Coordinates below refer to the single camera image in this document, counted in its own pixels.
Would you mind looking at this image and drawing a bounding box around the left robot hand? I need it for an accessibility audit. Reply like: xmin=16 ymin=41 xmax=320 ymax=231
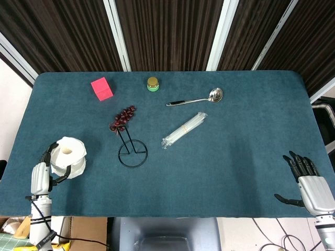
xmin=30 ymin=142 xmax=72 ymax=196

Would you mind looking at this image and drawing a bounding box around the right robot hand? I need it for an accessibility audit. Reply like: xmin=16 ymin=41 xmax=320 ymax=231
xmin=274 ymin=150 xmax=335 ymax=218

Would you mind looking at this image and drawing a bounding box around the white toilet paper roll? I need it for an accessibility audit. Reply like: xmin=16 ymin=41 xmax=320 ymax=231
xmin=50 ymin=136 xmax=87 ymax=179

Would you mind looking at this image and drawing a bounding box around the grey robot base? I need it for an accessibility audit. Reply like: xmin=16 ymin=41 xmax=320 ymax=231
xmin=111 ymin=216 xmax=221 ymax=251

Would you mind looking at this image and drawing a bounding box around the black chair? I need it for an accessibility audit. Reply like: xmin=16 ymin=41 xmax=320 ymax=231
xmin=311 ymin=96 xmax=335 ymax=154

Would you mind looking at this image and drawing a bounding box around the brown cardboard box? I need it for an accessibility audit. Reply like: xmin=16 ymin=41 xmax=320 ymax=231
xmin=59 ymin=216 xmax=108 ymax=251

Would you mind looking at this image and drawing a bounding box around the dark red grape bunch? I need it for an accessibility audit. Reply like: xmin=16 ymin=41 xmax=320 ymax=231
xmin=109 ymin=105 xmax=138 ymax=134

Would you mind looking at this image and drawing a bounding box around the pink cube block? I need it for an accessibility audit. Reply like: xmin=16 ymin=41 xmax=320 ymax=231
xmin=91 ymin=77 xmax=114 ymax=101

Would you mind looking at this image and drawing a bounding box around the blue-green table cloth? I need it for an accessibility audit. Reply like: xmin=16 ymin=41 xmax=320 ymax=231
xmin=0 ymin=70 xmax=335 ymax=219

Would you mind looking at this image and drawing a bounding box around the bundle of clear straws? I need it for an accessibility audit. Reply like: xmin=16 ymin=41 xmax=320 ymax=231
xmin=161 ymin=111 xmax=208 ymax=150

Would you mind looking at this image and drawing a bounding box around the green jar with gold lid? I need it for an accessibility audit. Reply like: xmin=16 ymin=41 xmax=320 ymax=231
xmin=146 ymin=76 xmax=161 ymax=92

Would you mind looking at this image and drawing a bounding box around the silver metal ladle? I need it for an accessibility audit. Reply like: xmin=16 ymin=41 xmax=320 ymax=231
xmin=165 ymin=87 xmax=224 ymax=107

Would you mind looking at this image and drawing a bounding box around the black cable on floor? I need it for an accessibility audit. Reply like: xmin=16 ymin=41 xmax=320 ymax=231
xmin=251 ymin=218 xmax=325 ymax=251

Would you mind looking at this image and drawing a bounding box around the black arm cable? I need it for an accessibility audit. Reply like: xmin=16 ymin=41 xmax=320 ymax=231
xmin=25 ymin=195 xmax=112 ymax=249

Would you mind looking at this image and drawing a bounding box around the black wire roll holder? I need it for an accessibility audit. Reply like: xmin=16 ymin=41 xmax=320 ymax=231
xmin=114 ymin=125 xmax=149 ymax=168

